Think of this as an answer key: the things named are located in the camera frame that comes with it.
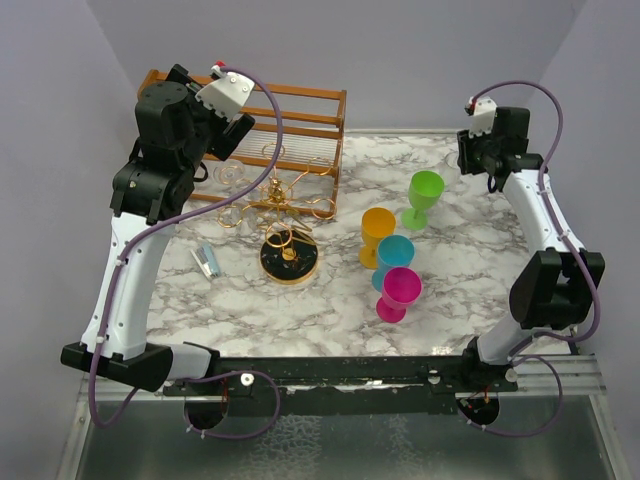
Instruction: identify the wooden dish rack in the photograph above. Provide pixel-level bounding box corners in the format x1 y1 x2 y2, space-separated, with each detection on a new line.
137 68 347 214

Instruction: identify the pink plastic goblet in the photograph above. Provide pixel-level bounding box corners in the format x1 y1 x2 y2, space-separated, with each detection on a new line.
376 267 423 323

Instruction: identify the orange plastic goblet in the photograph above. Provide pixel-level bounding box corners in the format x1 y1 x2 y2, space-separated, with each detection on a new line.
359 207 396 269

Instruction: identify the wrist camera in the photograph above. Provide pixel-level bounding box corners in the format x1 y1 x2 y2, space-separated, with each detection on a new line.
465 96 498 138
195 62 255 121

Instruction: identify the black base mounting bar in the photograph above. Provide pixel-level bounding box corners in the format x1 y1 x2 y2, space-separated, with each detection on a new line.
162 355 521 419

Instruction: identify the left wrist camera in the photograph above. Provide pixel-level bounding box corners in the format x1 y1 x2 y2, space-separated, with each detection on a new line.
195 62 255 121

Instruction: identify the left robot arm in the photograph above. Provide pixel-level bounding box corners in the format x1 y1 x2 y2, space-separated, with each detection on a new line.
61 65 255 395

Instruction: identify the blue plastic goblet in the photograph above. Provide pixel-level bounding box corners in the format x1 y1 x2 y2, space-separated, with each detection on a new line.
372 234 415 292

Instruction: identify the clear wine glass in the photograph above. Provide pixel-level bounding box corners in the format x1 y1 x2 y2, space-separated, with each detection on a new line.
444 151 460 175
212 159 274 234

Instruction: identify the gold wire wine glass rack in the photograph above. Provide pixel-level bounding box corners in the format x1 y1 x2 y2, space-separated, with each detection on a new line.
217 156 336 285

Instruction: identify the green plastic goblet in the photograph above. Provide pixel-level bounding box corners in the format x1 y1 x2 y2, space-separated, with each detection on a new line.
401 170 445 231

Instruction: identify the small blue white packet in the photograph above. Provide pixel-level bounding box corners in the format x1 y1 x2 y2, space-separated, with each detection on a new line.
191 243 221 280

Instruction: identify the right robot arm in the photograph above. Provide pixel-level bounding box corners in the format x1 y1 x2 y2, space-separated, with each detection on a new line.
457 97 605 391

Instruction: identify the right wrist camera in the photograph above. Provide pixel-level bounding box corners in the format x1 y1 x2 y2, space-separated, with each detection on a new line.
465 96 498 138

